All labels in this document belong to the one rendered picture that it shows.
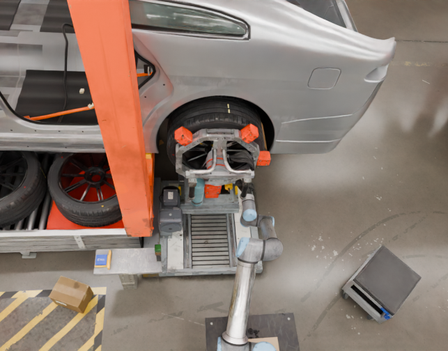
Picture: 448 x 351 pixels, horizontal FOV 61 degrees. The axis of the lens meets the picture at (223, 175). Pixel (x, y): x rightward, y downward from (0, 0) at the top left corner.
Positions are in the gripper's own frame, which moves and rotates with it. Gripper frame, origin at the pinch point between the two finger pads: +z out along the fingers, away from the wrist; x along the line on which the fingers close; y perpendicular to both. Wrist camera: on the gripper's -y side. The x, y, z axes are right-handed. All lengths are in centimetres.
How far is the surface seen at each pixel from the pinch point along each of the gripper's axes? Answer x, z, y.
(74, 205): -93, -19, -74
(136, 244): -84, -36, -25
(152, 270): -58, -65, -31
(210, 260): -59, -42, 30
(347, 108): 83, 8, -1
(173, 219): -52, -26, -19
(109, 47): 49, -44, -148
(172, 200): -51, -12, -21
